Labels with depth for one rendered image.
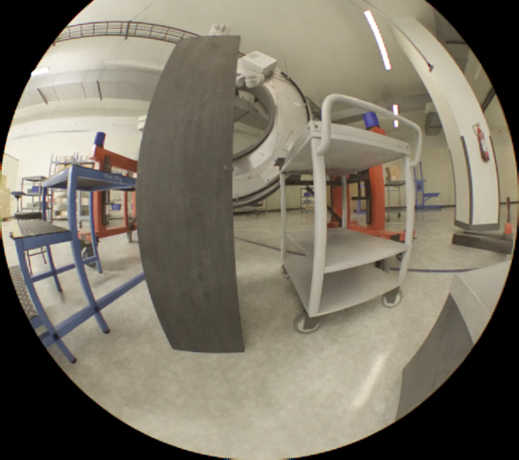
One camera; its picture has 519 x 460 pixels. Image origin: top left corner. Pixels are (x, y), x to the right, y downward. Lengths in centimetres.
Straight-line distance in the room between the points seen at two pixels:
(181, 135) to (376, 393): 81
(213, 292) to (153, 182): 29
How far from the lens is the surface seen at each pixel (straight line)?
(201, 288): 39
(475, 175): 291
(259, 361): 55
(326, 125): 37
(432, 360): 46
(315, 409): 50
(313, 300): 48
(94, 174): 66
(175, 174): 36
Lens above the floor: 47
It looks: 1 degrees up
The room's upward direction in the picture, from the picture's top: 1 degrees counter-clockwise
